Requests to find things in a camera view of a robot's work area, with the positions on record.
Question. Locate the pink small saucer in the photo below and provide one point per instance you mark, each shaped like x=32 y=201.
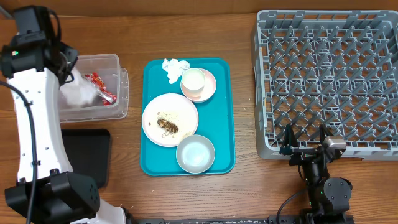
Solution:
x=208 y=91

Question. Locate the brown food scrap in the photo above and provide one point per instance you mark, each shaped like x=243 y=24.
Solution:
x=168 y=127

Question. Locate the black tray bin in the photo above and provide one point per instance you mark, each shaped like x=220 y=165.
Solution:
x=89 y=151

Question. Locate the grey bowl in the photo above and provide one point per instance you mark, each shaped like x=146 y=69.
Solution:
x=195 y=154

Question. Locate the clear plastic bin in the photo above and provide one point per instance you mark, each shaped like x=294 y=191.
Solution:
x=78 y=101

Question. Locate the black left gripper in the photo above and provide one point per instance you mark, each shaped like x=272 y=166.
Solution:
x=71 y=54

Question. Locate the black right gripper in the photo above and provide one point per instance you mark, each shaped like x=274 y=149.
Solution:
x=300 y=154

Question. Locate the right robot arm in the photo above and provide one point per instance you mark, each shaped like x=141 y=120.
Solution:
x=328 y=196

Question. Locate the white cup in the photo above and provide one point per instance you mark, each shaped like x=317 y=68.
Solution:
x=194 y=81

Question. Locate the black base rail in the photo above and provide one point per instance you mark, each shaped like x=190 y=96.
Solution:
x=236 y=221

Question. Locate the grey dishwasher rack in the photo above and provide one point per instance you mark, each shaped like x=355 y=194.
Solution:
x=337 y=68

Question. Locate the large pink plate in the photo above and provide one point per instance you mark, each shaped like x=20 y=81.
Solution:
x=174 y=108

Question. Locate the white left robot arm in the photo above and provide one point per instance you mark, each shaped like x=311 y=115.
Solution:
x=35 y=64

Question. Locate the white tissue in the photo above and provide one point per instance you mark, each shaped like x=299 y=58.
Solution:
x=175 y=68

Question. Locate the teal plastic tray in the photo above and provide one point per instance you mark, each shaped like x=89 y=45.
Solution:
x=215 y=119

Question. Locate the red snack wrapper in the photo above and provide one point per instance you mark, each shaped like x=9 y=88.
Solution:
x=107 y=97

